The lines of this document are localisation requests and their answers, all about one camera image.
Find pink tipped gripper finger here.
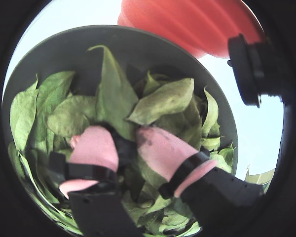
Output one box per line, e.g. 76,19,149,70
49,125,144,237
135,126,264,223

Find dark blueberry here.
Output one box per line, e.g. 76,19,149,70
113,134,139,166

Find pile of green leaves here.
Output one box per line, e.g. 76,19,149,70
8,44,236,237

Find dark grey round bowl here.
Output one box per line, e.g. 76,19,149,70
1,24,239,235

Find red collapsible silicone cup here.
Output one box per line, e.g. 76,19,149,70
117,0,266,59

